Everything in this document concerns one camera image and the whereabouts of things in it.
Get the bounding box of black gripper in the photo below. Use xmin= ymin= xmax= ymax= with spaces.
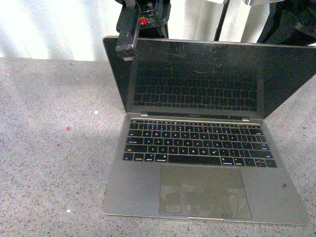
xmin=116 ymin=0 xmax=171 ymax=61

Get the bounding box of grey laptop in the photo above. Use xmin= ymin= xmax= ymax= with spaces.
xmin=103 ymin=37 xmax=316 ymax=225

